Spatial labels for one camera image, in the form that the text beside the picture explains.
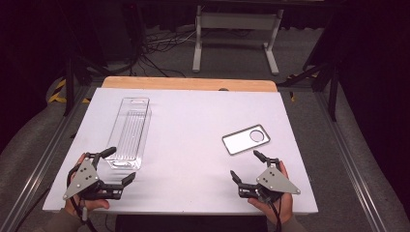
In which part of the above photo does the person's left hand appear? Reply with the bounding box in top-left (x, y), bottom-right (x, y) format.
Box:
top-left (64, 153), bottom-right (110, 218)

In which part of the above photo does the thin black floor cable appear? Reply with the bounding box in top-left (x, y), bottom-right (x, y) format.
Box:
top-left (14, 183), bottom-right (54, 232)

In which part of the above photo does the black metal stand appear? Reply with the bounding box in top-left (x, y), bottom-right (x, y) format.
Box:
top-left (62, 54), bottom-right (110, 118)
top-left (277, 61), bottom-right (339, 123)

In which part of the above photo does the right hand-held gripper cable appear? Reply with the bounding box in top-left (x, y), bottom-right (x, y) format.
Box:
top-left (270, 200), bottom-right (283, 232)

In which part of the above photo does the hand-held gripper cable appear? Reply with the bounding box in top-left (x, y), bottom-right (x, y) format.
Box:
top-left (270, 200), bottom-right (283, 232)
top-left (69, 196), bottom-right (100, 232)

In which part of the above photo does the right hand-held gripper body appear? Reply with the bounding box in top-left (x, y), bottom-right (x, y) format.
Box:
top-left (238, 157), bottom-right (302, 205)

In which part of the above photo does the clear plastic storage container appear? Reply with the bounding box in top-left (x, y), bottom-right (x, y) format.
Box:
top-left (104, 96), bottom-right (153, 171)

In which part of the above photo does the left hand-held gripper cable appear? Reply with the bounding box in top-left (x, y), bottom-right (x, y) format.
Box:
top-left (69, 196), bottom-right (100, 232)

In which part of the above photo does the aluminium floor rail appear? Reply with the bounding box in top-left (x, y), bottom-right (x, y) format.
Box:
top-left (0, 84), bottom-right (96, 232)
top-left (313, 91), bottom-right (388, 232)

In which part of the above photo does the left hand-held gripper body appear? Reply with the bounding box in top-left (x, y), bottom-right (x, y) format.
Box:
top-left (62, 152), bottom-right (126, 202)

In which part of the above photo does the bundle of floor cables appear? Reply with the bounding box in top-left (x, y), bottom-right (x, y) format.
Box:
top-left (138, 28), bottom-right (197, 78)

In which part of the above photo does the white-framed wooden desk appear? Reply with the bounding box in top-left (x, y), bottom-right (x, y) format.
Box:
top-left (191, 3), bottom-right (285, 76)

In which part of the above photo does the yellow black hazard tape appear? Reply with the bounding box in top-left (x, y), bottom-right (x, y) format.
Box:
top-left (47, 78), bottom-right (92, 104)

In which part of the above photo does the person's right hand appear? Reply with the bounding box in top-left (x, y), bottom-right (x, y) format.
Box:
top-left (247, 160), bottom-right (295, 226)

